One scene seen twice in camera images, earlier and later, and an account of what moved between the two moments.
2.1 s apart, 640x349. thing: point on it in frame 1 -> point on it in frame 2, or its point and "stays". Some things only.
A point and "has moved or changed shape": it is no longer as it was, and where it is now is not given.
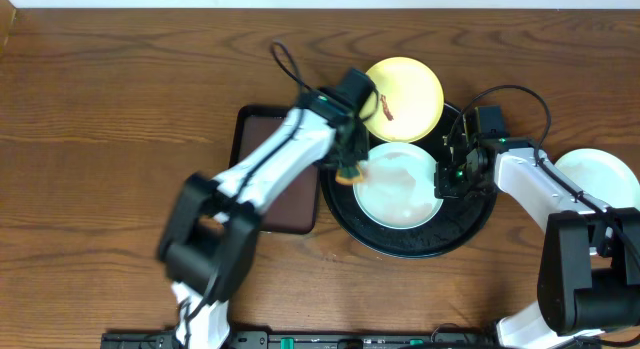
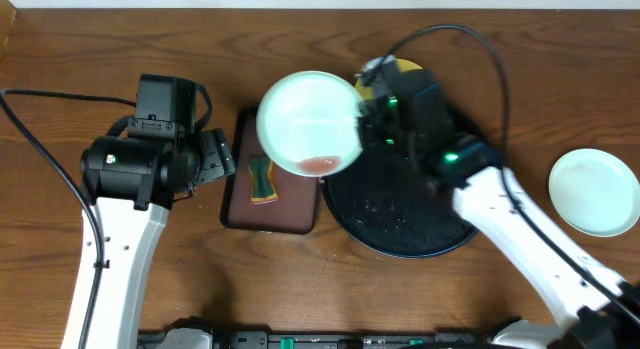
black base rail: [255, 339] stays
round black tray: [457, 222] stays
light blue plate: [399, 189] has moved or changed shape
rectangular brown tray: [298, 210] stays
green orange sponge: [349, 175] has moved or changed shape
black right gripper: [444, 187] -> [369, 142]
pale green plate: [602, 175] stays
